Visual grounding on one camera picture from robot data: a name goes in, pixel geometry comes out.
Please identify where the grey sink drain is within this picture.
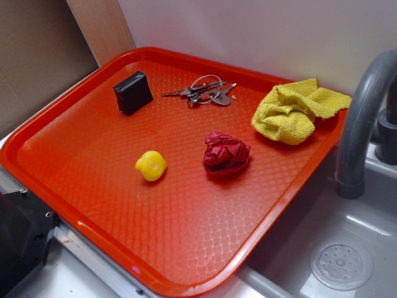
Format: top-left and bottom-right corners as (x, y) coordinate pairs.
(310, 237), (373, 291)

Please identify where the crumpled red cloth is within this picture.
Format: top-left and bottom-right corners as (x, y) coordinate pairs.
(202, 131), (251, 176)

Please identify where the red plastic tray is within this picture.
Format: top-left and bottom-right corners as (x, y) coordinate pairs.
(1, 48), (347, 297)

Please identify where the dark grey faucet handle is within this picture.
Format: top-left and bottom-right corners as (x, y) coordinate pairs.
(375, 78), (396, 165)

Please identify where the bunch of metal keys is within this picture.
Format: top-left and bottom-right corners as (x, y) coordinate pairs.
(161, 74), (238, 107)

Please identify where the black rectangular box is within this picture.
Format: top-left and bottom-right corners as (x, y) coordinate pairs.
(113, 70), (153, 115)

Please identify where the yellow cloth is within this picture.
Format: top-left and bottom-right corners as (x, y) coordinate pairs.
(251, 78), (352, 145)

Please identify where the grey toy faucet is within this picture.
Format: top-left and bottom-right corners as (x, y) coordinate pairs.
(335, 50), (396, 199)

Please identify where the grey toy sink basin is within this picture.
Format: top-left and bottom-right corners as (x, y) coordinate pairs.
(238, 141), (397, 298)

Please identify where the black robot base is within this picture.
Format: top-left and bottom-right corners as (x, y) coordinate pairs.
(1, 189), (58, 297)

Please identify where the brown cardboard panel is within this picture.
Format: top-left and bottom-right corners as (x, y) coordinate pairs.
(1, 1), (135, 137)

